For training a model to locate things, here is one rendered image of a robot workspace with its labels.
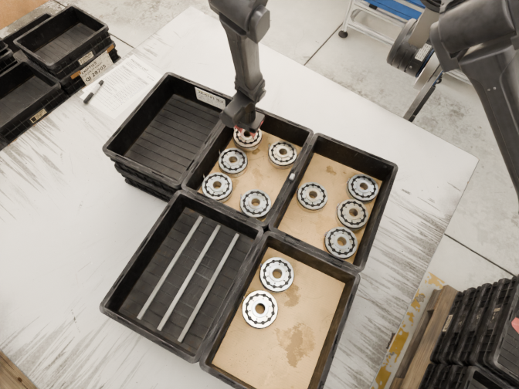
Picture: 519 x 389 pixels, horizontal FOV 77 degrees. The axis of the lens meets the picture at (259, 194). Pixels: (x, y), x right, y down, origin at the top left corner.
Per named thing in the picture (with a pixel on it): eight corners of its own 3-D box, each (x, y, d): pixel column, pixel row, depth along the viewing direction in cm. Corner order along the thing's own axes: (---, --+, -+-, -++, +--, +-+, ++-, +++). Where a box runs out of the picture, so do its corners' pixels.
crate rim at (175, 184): (168, 75, 124) (167, 69, 122) (238, 103, 119) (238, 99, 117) (102, 153, 108) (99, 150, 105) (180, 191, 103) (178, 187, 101)
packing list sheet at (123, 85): (130, 52, 156) (130, 52, 156) (166, 75, 151) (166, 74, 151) (76, 94, 144) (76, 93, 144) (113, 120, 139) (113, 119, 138)
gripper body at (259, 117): (256, 133, 107) (256, 118, 100) (228, 121, 108) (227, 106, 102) (265, 118, 109) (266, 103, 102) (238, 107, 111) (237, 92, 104)
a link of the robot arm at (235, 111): (267, 87, 92) (243, 69, 92) (242, 114, 88) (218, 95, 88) (259, 109, 103) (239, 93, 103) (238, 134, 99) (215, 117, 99)
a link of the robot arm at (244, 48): (273, 1, 53) (221, -39, 53) (252, 28, 52) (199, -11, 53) (270, 92, 95) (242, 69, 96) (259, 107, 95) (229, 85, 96)
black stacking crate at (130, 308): (184, 204, 111) (178, 188, 101) (262, 241, 107) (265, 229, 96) (113, 314, 95) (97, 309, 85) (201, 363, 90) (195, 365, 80)
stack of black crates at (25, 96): (55, 100, 212) (24, 58, 181) (88, 123, 205) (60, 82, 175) (2, 141, 197) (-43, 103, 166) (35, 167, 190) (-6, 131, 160)
